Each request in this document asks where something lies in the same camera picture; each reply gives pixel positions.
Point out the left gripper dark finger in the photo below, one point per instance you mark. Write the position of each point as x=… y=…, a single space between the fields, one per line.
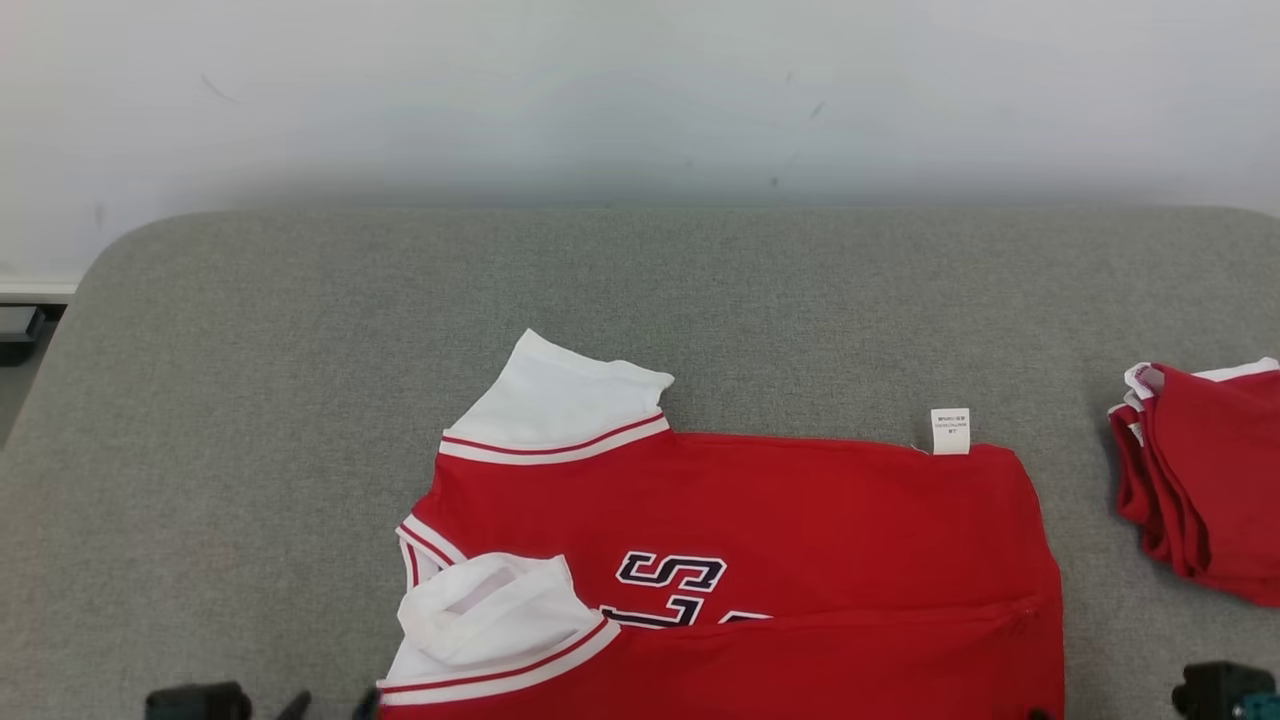
x=295 y=708
x=366 y=706

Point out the red shorts with white trim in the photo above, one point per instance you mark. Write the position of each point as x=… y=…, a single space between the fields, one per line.
x=1210 y=480

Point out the red jersey with white sleeves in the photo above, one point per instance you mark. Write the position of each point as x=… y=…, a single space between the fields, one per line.
x=800 y=540

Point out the black round foot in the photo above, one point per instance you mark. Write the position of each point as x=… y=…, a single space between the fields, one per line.
x=12 y=352

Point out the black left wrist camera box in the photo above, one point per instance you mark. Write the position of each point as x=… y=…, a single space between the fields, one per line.
x=200 y=702

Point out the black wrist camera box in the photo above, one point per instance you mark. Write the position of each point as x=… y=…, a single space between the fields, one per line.
x=200 y=702
x=1215 y=692

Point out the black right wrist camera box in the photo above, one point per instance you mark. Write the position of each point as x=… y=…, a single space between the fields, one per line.
x=1215 y=692

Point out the teal right camera connector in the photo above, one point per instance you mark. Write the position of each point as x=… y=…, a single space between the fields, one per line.
x=1265 y=708

